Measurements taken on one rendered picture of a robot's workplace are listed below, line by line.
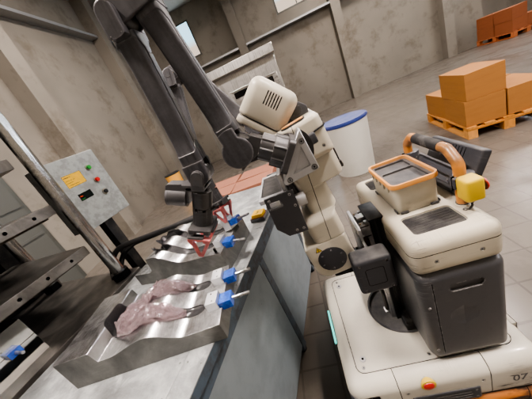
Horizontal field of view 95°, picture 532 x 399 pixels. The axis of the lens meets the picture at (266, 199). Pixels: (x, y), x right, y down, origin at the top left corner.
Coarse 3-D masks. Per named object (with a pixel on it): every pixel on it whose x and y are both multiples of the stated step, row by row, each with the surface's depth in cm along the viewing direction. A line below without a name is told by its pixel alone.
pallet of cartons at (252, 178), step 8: (256, 168) 376; (264, 168) 357; (272, 168) 340; (240, 176) 379; (248, 176) 356; (256, 176) 337; (264, 176) 321; (216, 184) 387; (224, 184) 367; (232, 184) 348; (240, 184) 332; (248, 184) 317; (256, 184) 307; (224, 192) 329; (232, 192) 314
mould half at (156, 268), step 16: (240, 224) 111; (176, 240) 113; (160, 256) 103; (176, 256) 104; (192, 256) 100; (208, 256) 95; (224, 256) 94; (144, 272) 111; (160, 272) 107; (176, 272) 104; (192, 272) 101
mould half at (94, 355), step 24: (216, 288) 80; (96, 312) 87; (216, 312) 70; (96, 336) 74; (144, 336) 67; (168, 336) 67; (192, 336) 67; (216, 336) 67; (72, 360) 69; (96, 360) 69; (120, 360) 69; (144, 360) 70
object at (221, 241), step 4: (220, 236) 99; (224, 236) 99; (228, 236) 99; (232, 236) 98; (216, 240) 97; (220, 240) 96; (224, 240) 97; (228, 240) 96; (232, 240) 96; (236, 240) 96; (240, 240) 95; (216, 244) 97; (220, 244) 96; (224, 244) 96; (228, 244) 96; (232, 244) 96
